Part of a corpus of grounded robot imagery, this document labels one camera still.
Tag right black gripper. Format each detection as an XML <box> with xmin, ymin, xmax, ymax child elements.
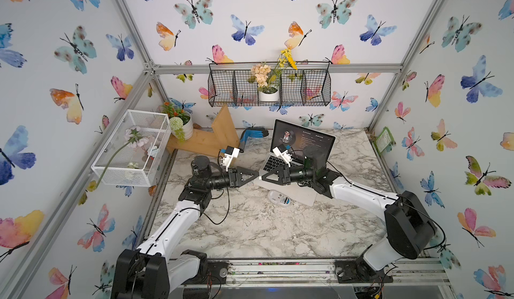
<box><xmin>262</xmin><ymin>166</ymin><xmax>317</xmax><ymax>186</ymax></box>

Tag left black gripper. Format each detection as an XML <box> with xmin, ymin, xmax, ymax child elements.
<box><xmin>203</xmin><ymin>169</ymin><xmax>257</xmax><ymax>192</ymax></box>

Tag silver laptop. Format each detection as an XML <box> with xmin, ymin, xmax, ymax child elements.
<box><xmin>254</xmin><ymin>119</ymin><xmax>335</xmax><ymax>207</ymax></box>

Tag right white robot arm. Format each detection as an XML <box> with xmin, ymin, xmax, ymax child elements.
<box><xmin>259</xmin><ymin>145</ymin><xmax>441</xmax><ymax>282</ymax></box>

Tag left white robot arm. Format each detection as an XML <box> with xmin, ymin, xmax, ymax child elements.
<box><xmin>111</xmin><ymin>156</ymin><xmax>259</xmax><ymax>298</ymax></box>

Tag wooden corner shelf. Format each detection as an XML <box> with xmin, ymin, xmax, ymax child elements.
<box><xmin>166</xmin><ymin>104</ymin><xmax>240</xmax><ymax>156</ymax></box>

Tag white pot green plant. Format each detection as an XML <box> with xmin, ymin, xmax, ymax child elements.
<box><xmin>160</xmin><ymin>98</ymin><xmax>195</xmax><ymax>142</ymax></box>

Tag white pot peach flowers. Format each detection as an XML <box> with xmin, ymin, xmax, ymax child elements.
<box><xmin>248</xmin><ymin>48</ymin><xmax>298</xmax><ymax>102</ymax></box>

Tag pink artificial flower stem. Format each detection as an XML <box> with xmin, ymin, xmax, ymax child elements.
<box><xmin>78</xmin><ymin>126</ymin><xmax>155</xmax><ymax>206</ymax></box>

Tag white wireless mouse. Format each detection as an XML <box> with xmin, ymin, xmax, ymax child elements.
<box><xmin>268</xmin><ymin>190</ymin><xmax>291</xmax><ymax>207</ymax></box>

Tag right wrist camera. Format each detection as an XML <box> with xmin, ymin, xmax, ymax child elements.
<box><xmin>273</xmin><ymin>144</ymin><xmax>293</xmax><ymax>167</ymax></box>

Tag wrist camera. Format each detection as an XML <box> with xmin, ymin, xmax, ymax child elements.
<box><xmin>221</xmin><ymin>146</ymin><xmax>240</xmax><ymax>172</ymax></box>
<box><xmin>273</xmin><ymin>144</ymin><xmax>293</xmax><ymax>167</ymax></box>

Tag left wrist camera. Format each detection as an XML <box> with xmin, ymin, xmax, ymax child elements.
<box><xmin>221</xmin><ymin>146</ymin><xmax>240</xmax><ymax>172</ymax></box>

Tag black wire wall basket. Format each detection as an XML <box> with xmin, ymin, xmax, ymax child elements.
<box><xmin>207</xmin><ymin>61</ymin><xmax>331</xmax><ymax>107</ymax></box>

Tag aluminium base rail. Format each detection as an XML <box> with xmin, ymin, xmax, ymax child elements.
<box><xmin>112</xmin><ymin>257</ymin><xmax>451</xmax><ymax>288</ymax></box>

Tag white wire cage box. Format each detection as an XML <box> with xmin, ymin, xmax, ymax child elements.
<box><xmin>91</xmin><ymin>110</ymin><xmax>171</xmax><ymax>187</ymax></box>

